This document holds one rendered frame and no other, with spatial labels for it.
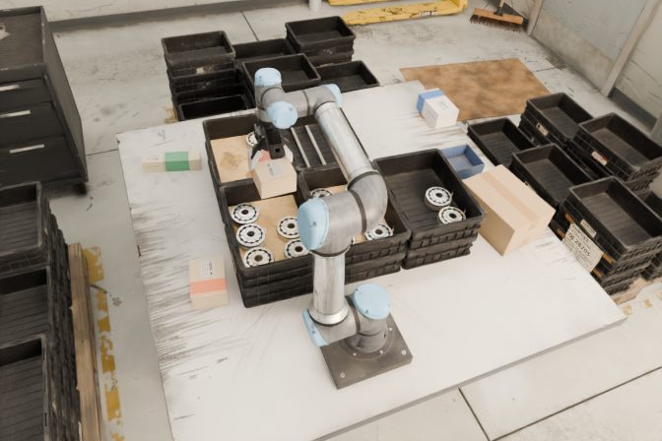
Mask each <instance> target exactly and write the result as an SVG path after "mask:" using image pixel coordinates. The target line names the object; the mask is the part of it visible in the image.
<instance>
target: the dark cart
mask: <svg viewBox="0 0 662 441"><path fill-rule="evenodd" d="M0 23H3V24H4V26H5V32H7V33H10V34H9V35H8V36H6V37H3V38H1V39H0V188H2V187H7V186H12V185H17V184H22V183H27V182H32V181H39V182H40V184H41V189H42V191H44V190H49V189H54V188H59V187H64V186H69V185H74V184H77V188H78V189H79V190H80V192H81V195H82V194H85V193H87V191H86V186H85V183H84V182H89V176H88V168H87V160H86V152H85V144H84V135H83V127H82V119H81V116H80V114H79V111H78V108H77V105H76V102H75V99H74V97H73V94H72V91H71V88H70V85H69V82H68V79H67V76H66V73H65V70H64V67H63V64H62V61H61V58H60V55H59V52H58V49H57V46H56V43H55V40H54V37H53V34H52V31H51V28H50V25H49V22H48V19H47V17H46V14H45V11H44V8H43V6H42V5H40V6H30V7H21V8H11V9H2V10H0Z"/></svg>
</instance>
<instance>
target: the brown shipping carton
mask: <svg viewBox="0 0 662 441"><path fill-rule="evenodd" d="M463 182H464V184H465V185H466V186H467V188H468V189H469V191H470V192H471V194H472V195H473V196H474V198H475V199H476V201H477V202H478V203H479V205H480V206H481V208H482V209H483V210H484V212H485V213H486V215H487V216H486V219H485V221H484V222H481V223H480V225H481V227H480V228H478V229H477V231H478V232H479V233H480V234H481V235H482V236H483V237H484V238H485V239H486V240H487V241H488V242H489V243H490V244H491V245H492V246H493V247H494V249H495V250H496V251H497V252H498V253H499V254H500V255H501V256H502V257H504V256H505V255H507V254H509V253H511V252H513V251H515V250H517V249H519V248H521V247H523V246H525V245H527V244H528V243H530V242H532V241H534V240H536V239H538V238H540V237H542V235H543V233H544V231H545V229H546V227H547V226H548V224H549V222H550V220H551V218H552V216H553V215H554V213H555V210H554V209H553V208H552V207H551V206H550V205H548V204H547V203H546V202H545V201H544V200H543V199H541V198H540V197H539V196H538V195H537V194H535V193H534V192H533V191H532V190H531V189H530V188H528V187H527V186H526V185H525V184H524V183H523V182H521V181H520V180H519V179H518V178H517V177H516V176H514V175H513V174H512V173H511V172H510V171H509V170H507V169H506V168H505V167H504V166H503V165H502V164H501V165H498V166H496V167H494V168H491V169H489V170H487V171H484V172H482V173H479V174H477V175H475V176H472V177H470V178H468V179H465V180H463Z"/></svg>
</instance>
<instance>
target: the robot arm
mask: <svg viewBox="0 0 662 441"><path fill-rule="evenodd" d="M281 81H282V80H281V75H280V73H279V72H278V71H277V70H275V69H273V68H263V69H260V70H258V71H257V72H256V74H255V82H254V85H255V98H256V108H255V109H254V111H255V112H256V115H257V121H258V122H259V123H257V124H254V137H255V139H256V141H257V143H256V144H255V145H254V146H253V148H252V149H250V150H249V151H248V155H249V165H248V167H249V171H251V170H253V169H254V167H255V165H256V164H257V162H258V161H259V159H260V158H262V157H263V154H262V152H261V150H263V151H266V152H269V155H270V159H272V160H274V159H279V158H283V157H284V156H286V158H288V159H289V161H290V162H292V161H293V154H292V149H291V146H290V143H289V141H288V140H287V139H286V138H284V137H283V136H282V135H281V134H280V133H281V131H280V129H279V128H281V129H286V128H289V127H290V126H292V125H294V124H295V122H296V121H297V118H299V117H303V116H307V115H311V114H313V115H314V117H315V119H316V120H317V122H318V124H319V126H320V128H321V130H322V132H323V134H324V136H325V138H326V140H327V143H328V145H329V147H330V149H331V151H332V153H333V155H334V157H335V159H336V161H337V162H338V164H339V166H340V168H341V170H342V172H343V174H344V176H345V178H346V180H347V182H348V185H347V191H343V192H340V193H336V194H332V195H329V196H325V197H321V198H314V199H312V200H311V201H308V202H305V203H303V204H301V205H300V207H299V208H298V215H297V225H298V235H299V238H300V241H301V243H302V245H303V246H304V247H305V248H306V249H308V250H309V251H310V252H311V253H312V270H313V297H312V298H311V300H310V302H309V307H308V308H306V309H305V310H303V311H302V317H303V320H304V323H305V326H306V328H307V330H308V332H309V335H310V337H311V339H312V341H313V343H314V344H315V345H316V346H318V347H321V346H324V345H329V344H330V343H333V342H336V341H339V340H341V339H344V341H345V343H346V344H347V345H348V346H349V347H350V348H351V349H353V350H355V351H357V352H361V353H371V352H375V351H377V350H379V349H380V348H381V347H382V346H383V345H384V344H385V341H386V338H387V334H388V329H387V324H386V319H387V316H388V314H389V312H390V297H389V295H388V293H387V291H386V290H385V289H384V288H383V287H381V286H380V285H377V284H376V283H362V284H360V285H359V286H358V287H357V288H356V289H355V290H354V292H353V293H352V294H349V295H346V296H344V274H345V253H346V252H347V251H348V250H349V248H350V246H351V239H352V237H354V236H357V235H360V234H363V233H367V232H370V231H371V230H373V229H375V228H376V227H377V226H378V225H379V224H380V222H381V221H382V219H383V217H384V215H385V212H386V208H387V190H386V186H385V183H384V181H383V179H382V177H381V175H380V173H379V172H378V171H377V170H373V169H372V167H371V165H370V163H369V161H368V160H367V158H366V156H365V154H364V151H363V150H362V148H361V146H360V144H359V142H358V140H357V139H356V137H355V135H354V133H353V131H352V130H351V128H350V126H349V124H348V122H347V120H346V119H345V117H344V115H343V113H342V111H341V110H340V107H341V105H342V96H341V94H340V90H339V88H338V87H337V86H336V85H333V84H332V85H322V86H319V87H315V88H311V89H306V90H301V91H295V92H291V93H285V92H284V90H283V89H282V87H281ZM256 126H257V127H256ZM255 131H256V135H255Z"/></svg>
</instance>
